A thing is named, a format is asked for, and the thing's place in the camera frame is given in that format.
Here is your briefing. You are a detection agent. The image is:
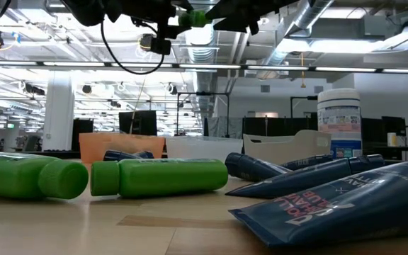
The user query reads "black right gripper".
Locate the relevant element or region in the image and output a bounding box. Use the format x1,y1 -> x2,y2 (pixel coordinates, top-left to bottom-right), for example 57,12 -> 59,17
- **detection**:
205,0 -> 300,36

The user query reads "black monitor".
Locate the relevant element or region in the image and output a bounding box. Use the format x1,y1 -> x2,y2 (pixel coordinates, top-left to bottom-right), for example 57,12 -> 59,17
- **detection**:
118,110 -> 158,137

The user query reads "clear plastic bin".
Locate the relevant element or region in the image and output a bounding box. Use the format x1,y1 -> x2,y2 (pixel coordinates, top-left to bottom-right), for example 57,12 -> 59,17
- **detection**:
164,135 -> 244,163

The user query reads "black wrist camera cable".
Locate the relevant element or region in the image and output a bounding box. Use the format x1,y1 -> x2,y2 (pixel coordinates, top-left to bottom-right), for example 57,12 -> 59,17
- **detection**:
99,19 -> 166,76

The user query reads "corrugated silver ventilation duct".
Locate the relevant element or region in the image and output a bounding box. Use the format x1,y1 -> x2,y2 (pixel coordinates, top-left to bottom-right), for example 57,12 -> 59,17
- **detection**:
184,26 -> 221,114

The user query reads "white square pillar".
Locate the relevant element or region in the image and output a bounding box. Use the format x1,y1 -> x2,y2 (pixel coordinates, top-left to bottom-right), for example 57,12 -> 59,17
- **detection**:
42,70 -> 76,152

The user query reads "white plastic bin with handles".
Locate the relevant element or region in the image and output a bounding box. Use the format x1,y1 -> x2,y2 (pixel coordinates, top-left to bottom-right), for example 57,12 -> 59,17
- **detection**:
242,129 -> 332,166

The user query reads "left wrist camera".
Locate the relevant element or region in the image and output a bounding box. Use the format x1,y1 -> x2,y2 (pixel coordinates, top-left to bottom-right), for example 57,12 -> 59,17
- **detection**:
139,33 -> 172,56

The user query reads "orange plastic bin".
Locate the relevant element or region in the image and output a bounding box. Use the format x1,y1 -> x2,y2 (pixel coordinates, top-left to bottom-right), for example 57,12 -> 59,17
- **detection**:
79,132 -> 166,164

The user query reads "black tubular frame stand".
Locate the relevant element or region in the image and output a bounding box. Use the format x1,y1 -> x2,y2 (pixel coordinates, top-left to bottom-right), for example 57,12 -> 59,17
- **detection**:
176,91 -> 231,138

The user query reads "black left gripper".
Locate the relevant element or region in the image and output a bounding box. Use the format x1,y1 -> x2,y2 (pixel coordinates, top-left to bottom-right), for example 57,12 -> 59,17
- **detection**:
111,0 -> 195,40

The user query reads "white disinfecting wipes canister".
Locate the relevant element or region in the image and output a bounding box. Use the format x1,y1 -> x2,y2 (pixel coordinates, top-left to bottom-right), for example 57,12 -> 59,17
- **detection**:
316,88 -> 363,159

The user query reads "black cabinet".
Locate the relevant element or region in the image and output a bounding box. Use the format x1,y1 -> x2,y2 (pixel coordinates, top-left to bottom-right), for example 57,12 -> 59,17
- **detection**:
71,118 -> 94,152

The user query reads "dark blue shave butter tube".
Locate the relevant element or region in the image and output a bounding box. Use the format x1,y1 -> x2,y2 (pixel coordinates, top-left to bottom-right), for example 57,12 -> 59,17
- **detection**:
132,150 -> 155,160
228,159 -> 408,248
103,149 -> 142,162
281,154 -> 334,171
224,152 -> 293,183
225,154 -> 386,199

